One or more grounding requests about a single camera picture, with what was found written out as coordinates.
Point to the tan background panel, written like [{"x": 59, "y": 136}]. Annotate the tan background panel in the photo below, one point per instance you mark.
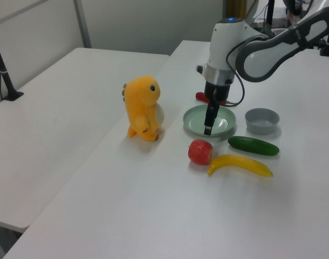
[{"x": 236, "y": 9}]

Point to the black clamped pole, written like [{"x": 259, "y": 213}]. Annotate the black clamped pole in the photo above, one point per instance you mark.
[{"x": 4, "y": 75}]

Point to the pale green plate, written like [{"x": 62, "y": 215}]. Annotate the pale green plate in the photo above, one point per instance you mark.
[{"x": 194, "y": 121}]

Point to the yellow banana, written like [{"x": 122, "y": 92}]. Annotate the yellow banana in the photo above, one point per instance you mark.
[{"x": 234, "y": 163}]

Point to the grey metal bowl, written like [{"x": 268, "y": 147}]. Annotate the grey metal bowl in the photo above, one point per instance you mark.
[{"x": 261, "y": 126}]

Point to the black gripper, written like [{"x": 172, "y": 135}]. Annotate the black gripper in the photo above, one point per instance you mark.
[{"x": 222, "y": 93}]

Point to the green cucumber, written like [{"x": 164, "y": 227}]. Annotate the green cucumber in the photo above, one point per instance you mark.
[{"x": 253, "y": 145}]

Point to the red apple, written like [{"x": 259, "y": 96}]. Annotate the red apple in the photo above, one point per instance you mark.
[{"x": 200, "y": 152}]

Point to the red chili pepper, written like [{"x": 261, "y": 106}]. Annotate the red chili pepper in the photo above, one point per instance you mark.
[{"x": 200, "y": 96}]

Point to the orange dinosaur plush toy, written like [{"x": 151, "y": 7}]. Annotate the orange dinosaur plush toy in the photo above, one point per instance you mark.
[{"x": 143, "y": 108}]

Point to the white side table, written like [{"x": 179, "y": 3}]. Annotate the white side table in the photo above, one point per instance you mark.
[{"x": 59, "y": 121}]

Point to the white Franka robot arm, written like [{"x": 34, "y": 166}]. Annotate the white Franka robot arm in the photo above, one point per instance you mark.
[{"x": 226, "y": 46}]

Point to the aluminium partition post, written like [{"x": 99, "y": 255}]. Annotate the aluminium partition post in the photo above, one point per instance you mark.
[{"x": 83, "y": 24}]

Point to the black background pole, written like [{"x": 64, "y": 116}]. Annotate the black background pole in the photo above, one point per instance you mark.
[{"x": 271, "y": 13}]

